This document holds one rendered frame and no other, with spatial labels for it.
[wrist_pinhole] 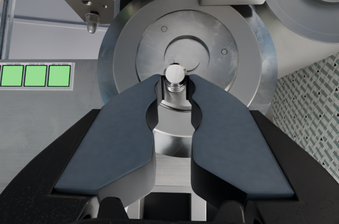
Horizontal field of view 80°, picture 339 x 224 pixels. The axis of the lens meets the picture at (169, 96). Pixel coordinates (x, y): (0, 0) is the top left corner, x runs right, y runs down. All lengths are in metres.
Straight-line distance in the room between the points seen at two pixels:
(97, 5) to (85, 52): 1.45
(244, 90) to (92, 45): 1.87
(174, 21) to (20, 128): 0.52
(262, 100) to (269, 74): 0.02
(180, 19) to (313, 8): 0.11
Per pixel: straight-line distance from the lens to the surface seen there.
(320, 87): 0.33
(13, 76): 0.64
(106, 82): 0.18
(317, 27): 0.21
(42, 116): 0.59
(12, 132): 0.63
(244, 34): 0.17
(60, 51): 2.02
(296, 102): 0.37
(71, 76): 0.56
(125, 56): 0.17
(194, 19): 0.16
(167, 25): 0.16
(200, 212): 0.53
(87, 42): 2.00
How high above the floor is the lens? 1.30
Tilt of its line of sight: 7 degrees down
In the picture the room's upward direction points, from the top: 179 degrees counter-clockwise
